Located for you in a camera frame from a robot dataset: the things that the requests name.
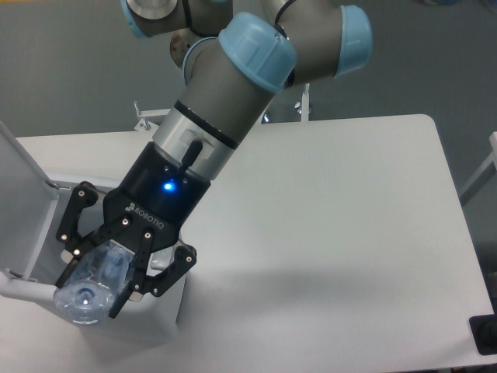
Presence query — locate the clear plastic water bottle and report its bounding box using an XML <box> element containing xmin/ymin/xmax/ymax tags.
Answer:
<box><xmin>54</xmin><ymin>241</ymin><xmax>135</xmax><ymax>326</ymax></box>

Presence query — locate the white trash can lid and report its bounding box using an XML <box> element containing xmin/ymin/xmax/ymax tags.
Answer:
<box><xmin>1</xmin><ymin>124</ymin><xmax>58</xmax><ymax>277</ymax></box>

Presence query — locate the white plastic trash can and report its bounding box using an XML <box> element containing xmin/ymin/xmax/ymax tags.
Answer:
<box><xmin>1</xmin><ymin>180</ymin><xmax>185</xmax><ymax>343</ymax></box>

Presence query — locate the white upright bracket post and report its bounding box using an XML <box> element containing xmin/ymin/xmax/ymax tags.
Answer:
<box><xmin>294</xmin><ymin>83</ymin><xmax>311</xmax><ymax>122</ymax></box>

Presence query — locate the white bracket with bolt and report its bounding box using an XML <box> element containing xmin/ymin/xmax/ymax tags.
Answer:
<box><xmin>260</xmin><ymin>111</ymin><xmax>271</xmax><ymax>124</ymax></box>

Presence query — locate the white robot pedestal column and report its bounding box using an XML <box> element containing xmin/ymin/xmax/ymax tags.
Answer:
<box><xmin>169</xmin><ymin>29</ymin><xmax>193</xmax><ymax>82</ymax></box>

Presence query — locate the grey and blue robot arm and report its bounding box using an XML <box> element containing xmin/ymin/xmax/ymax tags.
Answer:
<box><xmin>54</xmin><ymin>1</ymin><xmax>373</xmax><ymax>325</ymax></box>

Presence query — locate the white frame leg right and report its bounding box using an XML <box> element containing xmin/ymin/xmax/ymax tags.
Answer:
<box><xmin>459</xmin><ymin>131</ymin><xmax>496</xmax><ymax>207</ymax></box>

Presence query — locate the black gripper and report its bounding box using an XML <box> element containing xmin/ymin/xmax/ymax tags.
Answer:
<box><xmin>54</xmin><ymin>142</ymin><xmax>210</xmax><ymax>319</ymax></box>

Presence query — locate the white metal frame bracket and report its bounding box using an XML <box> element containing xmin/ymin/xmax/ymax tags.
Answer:
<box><xmin>134</xmin><ymin>101</ymin><xmax>170</xmax><ymax>131</ymax></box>

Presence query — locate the black clamp at table edge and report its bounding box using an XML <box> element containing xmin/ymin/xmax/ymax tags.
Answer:
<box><xmin>469</xmin><ymin>314</ymin><xmax>496</xmax><ymax>356</ymax></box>

